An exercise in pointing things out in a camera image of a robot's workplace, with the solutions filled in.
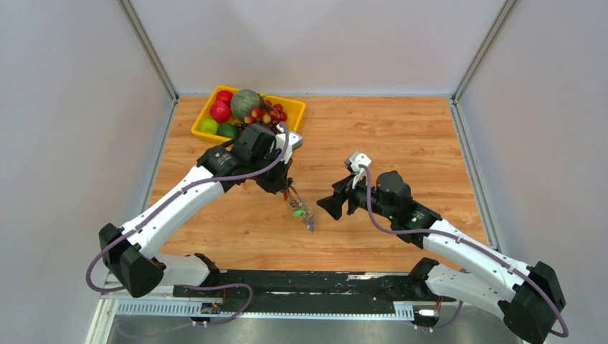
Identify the red grape bunch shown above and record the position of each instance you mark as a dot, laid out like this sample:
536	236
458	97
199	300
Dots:
267	113

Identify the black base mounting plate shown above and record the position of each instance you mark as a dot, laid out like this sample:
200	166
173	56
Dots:
357	293

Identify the yellow plastic fruit tray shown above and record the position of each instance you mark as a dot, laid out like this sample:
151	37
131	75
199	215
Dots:
293	108

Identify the red apple upper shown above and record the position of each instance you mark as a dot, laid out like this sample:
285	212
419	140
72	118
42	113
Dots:
224	96

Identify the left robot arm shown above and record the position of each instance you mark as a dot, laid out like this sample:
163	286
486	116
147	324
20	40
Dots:
131	251

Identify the aluminium frame rail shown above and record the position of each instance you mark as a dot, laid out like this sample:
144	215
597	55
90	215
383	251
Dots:
161	301

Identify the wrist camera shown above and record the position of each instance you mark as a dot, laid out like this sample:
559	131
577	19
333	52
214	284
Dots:
357	163
288	143

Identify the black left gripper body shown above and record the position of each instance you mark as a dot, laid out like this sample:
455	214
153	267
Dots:
270	180

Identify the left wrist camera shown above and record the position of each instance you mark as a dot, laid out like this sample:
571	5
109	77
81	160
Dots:
288	143

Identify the light green apple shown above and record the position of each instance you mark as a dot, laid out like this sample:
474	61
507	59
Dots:
208	126

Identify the green melon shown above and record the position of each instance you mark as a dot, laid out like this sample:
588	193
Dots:
243	101

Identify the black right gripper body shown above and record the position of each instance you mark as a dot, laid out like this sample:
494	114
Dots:
358	197

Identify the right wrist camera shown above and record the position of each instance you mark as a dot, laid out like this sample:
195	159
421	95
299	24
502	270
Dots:
357	163

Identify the red apple lower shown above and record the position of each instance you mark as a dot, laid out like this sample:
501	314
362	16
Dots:
220	112

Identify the red apple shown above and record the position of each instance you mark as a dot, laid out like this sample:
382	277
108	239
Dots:
220	112
224	96

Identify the dark green lime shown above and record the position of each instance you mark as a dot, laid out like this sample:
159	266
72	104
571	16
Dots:
228	130

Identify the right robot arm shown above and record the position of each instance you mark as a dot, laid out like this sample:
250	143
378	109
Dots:
528	299

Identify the dark purple grape bunch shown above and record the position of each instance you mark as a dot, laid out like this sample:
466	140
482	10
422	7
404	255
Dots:
272	127

